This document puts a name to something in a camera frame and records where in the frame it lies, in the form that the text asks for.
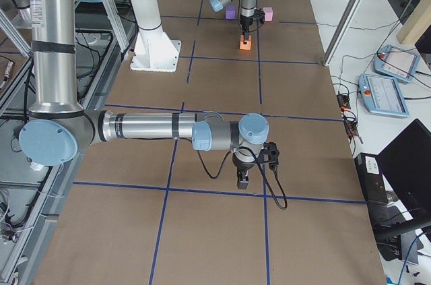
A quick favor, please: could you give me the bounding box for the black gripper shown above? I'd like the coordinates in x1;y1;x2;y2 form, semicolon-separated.
232;155;255;190
240;15;253;44

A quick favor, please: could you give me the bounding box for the orange foam cube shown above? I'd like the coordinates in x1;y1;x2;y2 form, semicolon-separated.
239;34;252;51

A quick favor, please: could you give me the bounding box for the purple foam cube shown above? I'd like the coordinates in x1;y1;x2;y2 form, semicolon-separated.
225;5;236;20

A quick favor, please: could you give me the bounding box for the pink foam cube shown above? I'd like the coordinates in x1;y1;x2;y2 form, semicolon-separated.
262;7;273;22

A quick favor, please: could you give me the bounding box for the orange black power strip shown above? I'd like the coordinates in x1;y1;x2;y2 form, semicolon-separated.
336;92;359;140

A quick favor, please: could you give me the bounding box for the black computer box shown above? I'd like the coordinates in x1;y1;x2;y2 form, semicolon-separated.
354;153;388;205

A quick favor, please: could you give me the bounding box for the near teach pendant tablet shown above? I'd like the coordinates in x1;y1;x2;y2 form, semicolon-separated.
358;73;409;118

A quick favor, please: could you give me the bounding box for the teach pendant tablet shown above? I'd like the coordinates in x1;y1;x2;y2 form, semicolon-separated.
358;73;409;118
374;44;420;83

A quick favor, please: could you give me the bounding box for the far teach pendant tablet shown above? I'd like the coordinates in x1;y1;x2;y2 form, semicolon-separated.
374;44;420;83

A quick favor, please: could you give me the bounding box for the black laptop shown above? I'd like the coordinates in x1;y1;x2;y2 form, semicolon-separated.
374;119;430;241

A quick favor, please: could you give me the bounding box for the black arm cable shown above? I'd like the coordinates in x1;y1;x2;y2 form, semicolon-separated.
197;150;289;211

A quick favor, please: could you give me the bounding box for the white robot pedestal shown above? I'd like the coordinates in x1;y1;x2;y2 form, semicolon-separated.
131;0;181;72

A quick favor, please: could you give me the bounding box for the aluminium frame post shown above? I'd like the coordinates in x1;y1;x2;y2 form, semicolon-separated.
323;0;362;66

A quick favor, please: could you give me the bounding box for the aluminium side frame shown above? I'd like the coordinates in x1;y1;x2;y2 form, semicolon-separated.
1;0;127;284

